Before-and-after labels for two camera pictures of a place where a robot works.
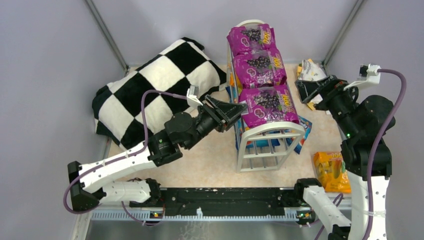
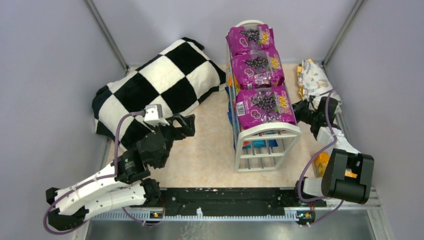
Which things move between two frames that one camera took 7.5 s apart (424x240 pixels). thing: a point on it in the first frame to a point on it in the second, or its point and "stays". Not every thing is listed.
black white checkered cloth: [117, 107] stays
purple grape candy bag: [267, 104] stays
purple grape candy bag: [262, 68] stays
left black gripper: [215, 113] to [175, 126]
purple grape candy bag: [242, 39] stays
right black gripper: [327, 91] to [309, 112]
